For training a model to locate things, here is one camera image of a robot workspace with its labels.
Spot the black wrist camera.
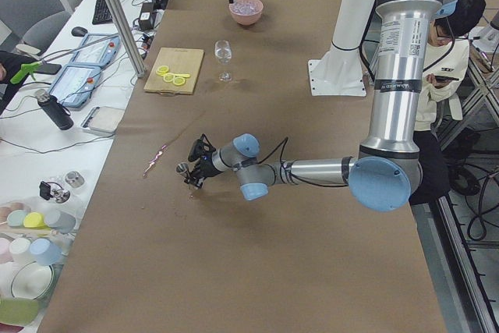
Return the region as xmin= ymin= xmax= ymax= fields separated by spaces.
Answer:
xmin=188 ymin=133 xmax=216 ymax=162

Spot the lemon slice far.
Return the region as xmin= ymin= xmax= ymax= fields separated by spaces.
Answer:
xmin=155 ymin=66 xmax=169 ymax=76

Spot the pink bowl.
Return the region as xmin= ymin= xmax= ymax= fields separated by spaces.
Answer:
xmin=228 ymin=0 xmax=264 ymax=26

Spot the seated person in white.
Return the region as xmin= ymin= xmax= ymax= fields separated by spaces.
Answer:
xmin=409 ymin=0 xmax=486 ymax=205

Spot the aluminium frame post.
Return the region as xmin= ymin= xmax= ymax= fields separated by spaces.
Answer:
xmin=105 ymin=0 xmax=146 ymax=78

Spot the green mug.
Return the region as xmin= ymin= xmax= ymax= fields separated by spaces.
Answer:
xmin=7 ymin=210 xmax=28 ymax=228

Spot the black cable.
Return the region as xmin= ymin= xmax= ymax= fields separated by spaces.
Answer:
xmin=0 ymin=129 xmax=118 ymax=154

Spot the grey mug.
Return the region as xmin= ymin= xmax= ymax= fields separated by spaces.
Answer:
xmin=44 ymin=209 xmax=76 ymax=234

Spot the grey office chair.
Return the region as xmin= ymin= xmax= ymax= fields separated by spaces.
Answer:
xmin=1 ymin=0 xmax=71 ymax=54

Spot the wooden cutting board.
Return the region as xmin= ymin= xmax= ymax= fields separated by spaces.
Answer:
xmin=144 ymin=48 xmax=204 ymax=95

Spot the white mug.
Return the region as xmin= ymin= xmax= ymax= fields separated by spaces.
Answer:
xmin=9 ymin=238 xmax=34 ymax=265

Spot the black thermos bottle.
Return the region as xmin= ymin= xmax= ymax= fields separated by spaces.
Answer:
xmin=34 ymin=89 xmax=74 ymax=130

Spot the blue teach pendant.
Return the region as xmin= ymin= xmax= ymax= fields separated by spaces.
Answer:
xmin=48 ymin=64 xmax=101 ymax=110
xmin=70 ymin=34 xmax=121 ymax=68

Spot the clear wine glass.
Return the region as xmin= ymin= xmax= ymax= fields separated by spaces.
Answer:
xmin=214 ymin=40 xmax=232 ymax=82

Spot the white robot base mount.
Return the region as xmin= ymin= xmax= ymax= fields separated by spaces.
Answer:
xmin=308 ymin=0 xmax=375 ymax=97

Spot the brown table mat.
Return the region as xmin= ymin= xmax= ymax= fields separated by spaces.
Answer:
xmin=40 ymin=0 xmax=446 ymax=332

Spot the pale green plate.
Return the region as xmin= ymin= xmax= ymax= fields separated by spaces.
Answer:
xmin=10 ymin=262 xmax=55 ymax=300

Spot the lemon slice middle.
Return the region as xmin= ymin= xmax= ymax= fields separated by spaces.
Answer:
xmin=163 ymin=73 xmax=175 ymax=83

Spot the yellow mug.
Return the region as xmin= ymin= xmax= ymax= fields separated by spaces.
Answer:
xmin=23 ymin=211 xmax=49 ymax=229

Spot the black keyboard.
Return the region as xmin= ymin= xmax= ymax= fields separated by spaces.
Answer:
xmin=91 ymin=0 xmax=113 ymax=25

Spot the pile of clear ice cubes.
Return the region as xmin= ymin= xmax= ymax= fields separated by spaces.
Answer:
xmin=229 ymin=0 xmax=263 ymax=16

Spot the computer mouse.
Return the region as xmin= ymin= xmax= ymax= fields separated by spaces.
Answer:
xmin=71 ymin=27 xmax=88 ymax=37

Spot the steel jigger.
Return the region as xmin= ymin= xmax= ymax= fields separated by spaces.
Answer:
xmin=175 ymin=162 xmax=190 ymax=182

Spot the light blue mug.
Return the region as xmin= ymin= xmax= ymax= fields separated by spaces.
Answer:
xmin=29 ymin=238 xmax=62 ymax=266

